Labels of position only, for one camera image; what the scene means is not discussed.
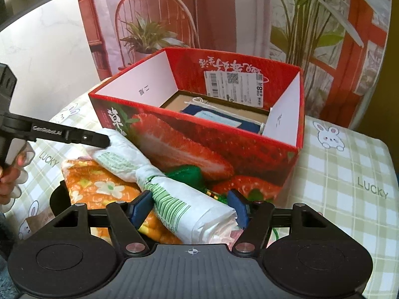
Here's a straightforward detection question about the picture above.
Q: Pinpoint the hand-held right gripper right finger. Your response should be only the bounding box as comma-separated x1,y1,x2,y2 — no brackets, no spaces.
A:
227,189,328,255

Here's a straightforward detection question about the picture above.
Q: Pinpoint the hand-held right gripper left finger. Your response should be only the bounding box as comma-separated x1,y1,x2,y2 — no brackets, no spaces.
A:
51,191,155,256

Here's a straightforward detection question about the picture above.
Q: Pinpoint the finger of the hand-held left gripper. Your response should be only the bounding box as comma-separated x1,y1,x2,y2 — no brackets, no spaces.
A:
29,119,111,149

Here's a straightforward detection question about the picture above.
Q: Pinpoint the white green printed plastic bag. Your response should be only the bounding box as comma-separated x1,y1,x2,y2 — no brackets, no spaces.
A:
90,129,241,245

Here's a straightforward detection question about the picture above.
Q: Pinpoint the green cloth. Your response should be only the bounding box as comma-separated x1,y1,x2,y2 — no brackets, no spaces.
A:
165,164,213,194

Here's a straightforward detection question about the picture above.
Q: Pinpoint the red strawberry print cardboard box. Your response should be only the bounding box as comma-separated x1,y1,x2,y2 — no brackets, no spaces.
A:
88,47,305,204

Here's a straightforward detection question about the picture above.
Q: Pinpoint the person's left hand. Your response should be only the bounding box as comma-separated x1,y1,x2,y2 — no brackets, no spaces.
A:
0,150,32,208

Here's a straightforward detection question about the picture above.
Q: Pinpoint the dark blue cloth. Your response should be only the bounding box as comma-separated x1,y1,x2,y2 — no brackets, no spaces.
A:
180,104,267,134

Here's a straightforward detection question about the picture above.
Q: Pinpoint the light blue face mask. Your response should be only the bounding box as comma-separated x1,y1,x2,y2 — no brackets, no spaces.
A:
195,110,243,128

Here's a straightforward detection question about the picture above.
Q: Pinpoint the printed backdrop cloth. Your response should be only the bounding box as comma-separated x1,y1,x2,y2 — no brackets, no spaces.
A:
76,0,394,129

